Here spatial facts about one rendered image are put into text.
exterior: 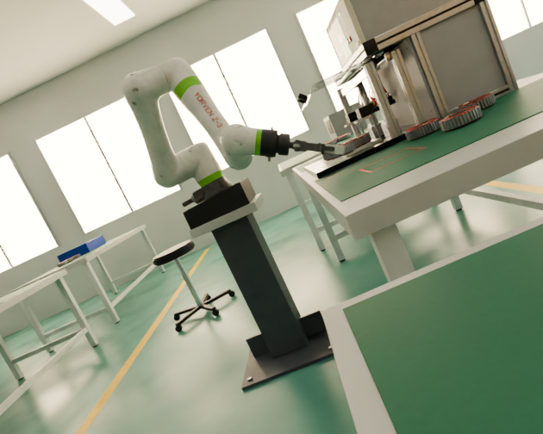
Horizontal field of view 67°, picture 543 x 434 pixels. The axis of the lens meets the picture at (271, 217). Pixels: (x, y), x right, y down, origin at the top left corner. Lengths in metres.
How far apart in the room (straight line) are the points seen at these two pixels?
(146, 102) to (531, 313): 1.52
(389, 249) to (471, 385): 0.57
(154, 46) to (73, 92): 1.43
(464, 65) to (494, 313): 1.41
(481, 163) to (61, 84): 6.81
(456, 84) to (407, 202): 0.93
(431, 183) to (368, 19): 1.03
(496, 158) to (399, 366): 0.59
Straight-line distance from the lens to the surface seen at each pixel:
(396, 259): 0.82
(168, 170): 1.83
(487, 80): 1.69
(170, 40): 6.81
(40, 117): 7.38
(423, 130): 1.40
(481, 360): 0.27
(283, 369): 1.95
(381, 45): 1.57
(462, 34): 1.68
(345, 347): 0.33
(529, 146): 0.85
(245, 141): 1.38
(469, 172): 0.80
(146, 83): 1.65
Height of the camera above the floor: 0.90
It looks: 8 degrees down
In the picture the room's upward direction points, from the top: 25 degrees counter-clockwise
